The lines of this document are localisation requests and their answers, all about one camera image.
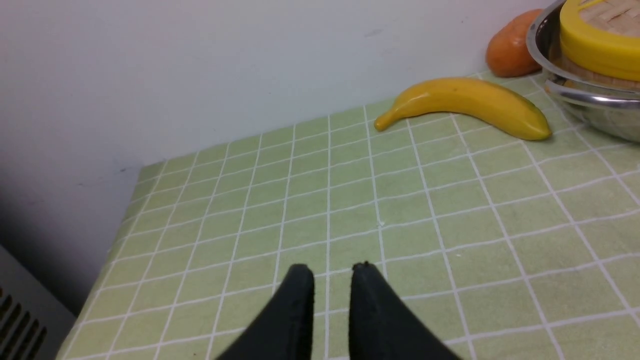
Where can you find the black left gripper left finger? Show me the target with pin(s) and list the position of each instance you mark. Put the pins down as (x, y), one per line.
(283, 329)

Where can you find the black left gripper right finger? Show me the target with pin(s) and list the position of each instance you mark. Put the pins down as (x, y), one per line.
(382, 327)

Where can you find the yellow bamboo steamer basket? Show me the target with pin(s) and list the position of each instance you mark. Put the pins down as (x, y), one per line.
(592, 76)

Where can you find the yellow woven bamboo steamer lid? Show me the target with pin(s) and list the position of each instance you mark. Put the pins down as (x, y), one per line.
(602, 36)

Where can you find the stainless steel pot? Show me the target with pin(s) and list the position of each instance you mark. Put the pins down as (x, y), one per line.
(610, 109)

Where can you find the green checkered tablecloth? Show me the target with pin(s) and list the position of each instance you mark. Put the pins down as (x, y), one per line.
(505, 249)

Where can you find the yellow toy banana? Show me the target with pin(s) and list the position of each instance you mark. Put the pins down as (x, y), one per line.
(494, 104)

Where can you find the grey vented appliance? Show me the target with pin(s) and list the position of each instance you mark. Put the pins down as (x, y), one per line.
(33, 323)

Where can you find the orange toy fruit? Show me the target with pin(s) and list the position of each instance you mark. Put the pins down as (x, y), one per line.
(507, 55)

